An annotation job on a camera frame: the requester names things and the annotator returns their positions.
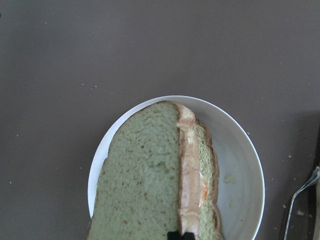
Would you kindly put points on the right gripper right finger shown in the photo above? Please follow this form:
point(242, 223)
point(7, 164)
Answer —
point(188, 236)

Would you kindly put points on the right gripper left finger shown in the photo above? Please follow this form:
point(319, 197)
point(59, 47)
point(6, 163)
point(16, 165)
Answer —
point(173, 235)

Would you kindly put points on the bread slice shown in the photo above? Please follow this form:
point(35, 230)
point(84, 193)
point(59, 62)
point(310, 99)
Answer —
point(137, 192)
point(210, 218)

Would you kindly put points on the white round plate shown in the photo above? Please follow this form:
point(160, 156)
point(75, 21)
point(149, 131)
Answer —
point(241, 185)

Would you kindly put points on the fried egg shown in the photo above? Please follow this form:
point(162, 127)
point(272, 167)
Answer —
point(191, 188)

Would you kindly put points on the bamboo cutting board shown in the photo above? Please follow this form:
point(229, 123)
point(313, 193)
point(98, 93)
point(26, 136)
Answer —
point(314, 180)

